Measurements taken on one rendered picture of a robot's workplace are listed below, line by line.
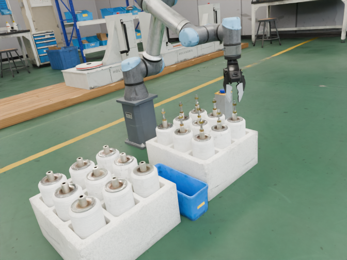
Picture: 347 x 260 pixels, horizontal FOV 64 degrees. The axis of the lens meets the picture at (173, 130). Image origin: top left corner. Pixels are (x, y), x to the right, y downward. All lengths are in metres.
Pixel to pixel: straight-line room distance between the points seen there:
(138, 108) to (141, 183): 0.75
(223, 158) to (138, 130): 0.67
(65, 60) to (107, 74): 2.39
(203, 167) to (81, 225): 0.51
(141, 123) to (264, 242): 0.97
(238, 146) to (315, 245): 0.48
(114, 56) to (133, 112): 1.93
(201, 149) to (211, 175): 0.11
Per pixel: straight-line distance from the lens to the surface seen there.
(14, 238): 1.34
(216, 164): 1.17
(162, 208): 1.02
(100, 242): 0.90
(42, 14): 7.46
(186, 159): 1.18
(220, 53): 4.73
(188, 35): 1.18
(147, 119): 1.69
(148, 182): 0.97
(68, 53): 5.62
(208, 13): 4.86
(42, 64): 6.54
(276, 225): 1.12
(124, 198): 0.92
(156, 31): 1.60
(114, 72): 3.32
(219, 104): 1.56
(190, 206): 1.08
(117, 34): 3.55
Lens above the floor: 0.75
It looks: 23 degrees down
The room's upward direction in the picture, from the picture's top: 7 degrees counter-clockwise
